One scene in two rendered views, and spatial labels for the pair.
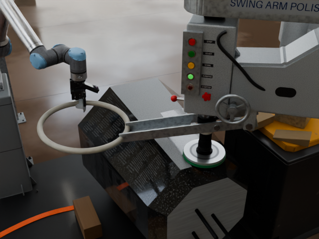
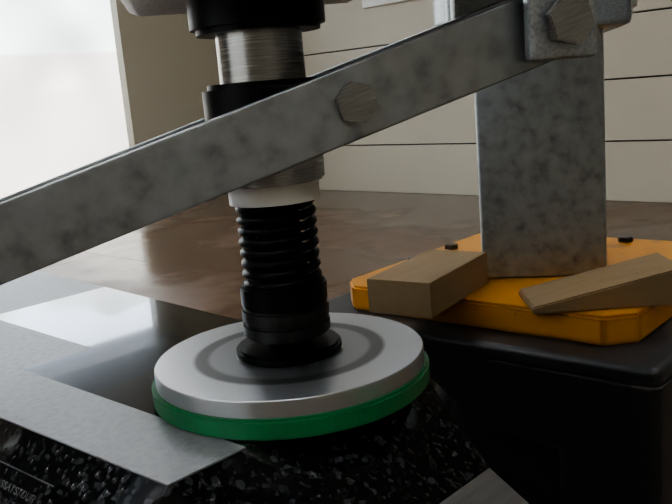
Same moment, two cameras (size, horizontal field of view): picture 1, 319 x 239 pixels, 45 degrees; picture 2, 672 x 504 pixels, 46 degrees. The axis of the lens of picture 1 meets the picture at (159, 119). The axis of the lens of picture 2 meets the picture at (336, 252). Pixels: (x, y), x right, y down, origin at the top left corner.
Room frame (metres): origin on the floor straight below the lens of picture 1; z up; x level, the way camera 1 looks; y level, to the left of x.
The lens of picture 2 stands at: (1.00, -0.04, 1.09)
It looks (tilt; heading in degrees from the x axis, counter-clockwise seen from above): 11 degrees down; 338
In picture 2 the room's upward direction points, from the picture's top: 5 degrees counter-clockwise
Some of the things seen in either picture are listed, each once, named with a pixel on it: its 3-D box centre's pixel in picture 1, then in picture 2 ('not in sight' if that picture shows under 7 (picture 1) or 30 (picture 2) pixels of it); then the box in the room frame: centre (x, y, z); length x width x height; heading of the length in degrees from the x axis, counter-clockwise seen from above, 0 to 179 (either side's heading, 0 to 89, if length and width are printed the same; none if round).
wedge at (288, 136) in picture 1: (292, 135); (597, 282); (1.85, -0.77, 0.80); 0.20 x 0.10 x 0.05; 65
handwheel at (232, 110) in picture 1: (233, 105); not in sight; (1.44, -0.32, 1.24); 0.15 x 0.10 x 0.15; 77
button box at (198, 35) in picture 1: (191, 63); not in sight; (1.49, -0.13, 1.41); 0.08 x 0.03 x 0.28; 77
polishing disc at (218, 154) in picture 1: (204, 151); (290, 357); (1.58, -0.23, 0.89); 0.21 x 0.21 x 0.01
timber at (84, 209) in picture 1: (87, 217); not in sight; (1.91, 0.50, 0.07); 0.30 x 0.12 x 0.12; 25
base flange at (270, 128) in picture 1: (292, 120); (540, 272); (2.08, -0.85, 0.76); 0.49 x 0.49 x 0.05; 26
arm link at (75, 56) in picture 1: (77, 60); not in sight; (1.96, 0.45, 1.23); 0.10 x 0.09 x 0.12; 51
